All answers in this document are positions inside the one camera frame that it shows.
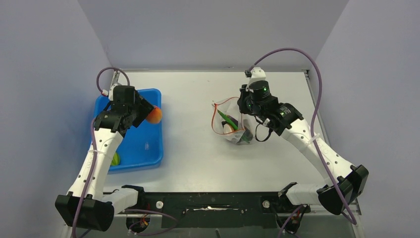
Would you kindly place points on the white round toy slice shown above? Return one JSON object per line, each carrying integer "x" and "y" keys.
{"x": 228, "y": 129}

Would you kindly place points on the green toy chili pepper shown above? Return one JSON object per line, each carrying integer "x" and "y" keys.
{"x": 233, "y": 137}

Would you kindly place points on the green toy leaf vegetable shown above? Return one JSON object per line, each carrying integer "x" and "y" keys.
{"x": 116, "y": 160}

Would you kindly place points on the clear zip top bag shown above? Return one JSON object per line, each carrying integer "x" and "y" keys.
{"x": 230, "y": 107}

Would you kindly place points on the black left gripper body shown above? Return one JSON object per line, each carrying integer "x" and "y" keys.
{"x": 133, "y": 108}

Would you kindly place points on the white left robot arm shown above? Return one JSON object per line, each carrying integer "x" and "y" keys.
{"x": 85, "y": 205}

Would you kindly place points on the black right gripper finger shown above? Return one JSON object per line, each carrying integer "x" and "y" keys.
{"x": 243, "y": 89}
{"x": 245, "y": 104}

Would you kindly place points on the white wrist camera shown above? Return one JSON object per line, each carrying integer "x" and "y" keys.
{"x": 109, "y": 93}
{"x": 255, "y": 74}

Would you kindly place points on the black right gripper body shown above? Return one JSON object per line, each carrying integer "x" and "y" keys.
{"x": 258, "y": 112}

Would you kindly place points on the red yellow toy peach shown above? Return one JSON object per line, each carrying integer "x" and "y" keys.
{"x": 155, "y": 116}

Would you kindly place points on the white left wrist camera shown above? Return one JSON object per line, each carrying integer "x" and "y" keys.
{"x": 109, "y": 93}

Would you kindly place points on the purple toy eggplant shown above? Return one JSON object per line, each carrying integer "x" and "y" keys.
{"x": 232, "y": 121}

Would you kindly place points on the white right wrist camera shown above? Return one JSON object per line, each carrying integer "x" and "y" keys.
{"x": 255, "y": 74}

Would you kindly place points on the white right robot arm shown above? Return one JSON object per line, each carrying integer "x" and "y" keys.
{"x": 344, "y": 182}

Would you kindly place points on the blue plastic bin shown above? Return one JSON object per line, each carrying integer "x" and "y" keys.
{"x": 141, "y": 147}

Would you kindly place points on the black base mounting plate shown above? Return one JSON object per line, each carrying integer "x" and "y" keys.
{"x": 218, "y": 209}

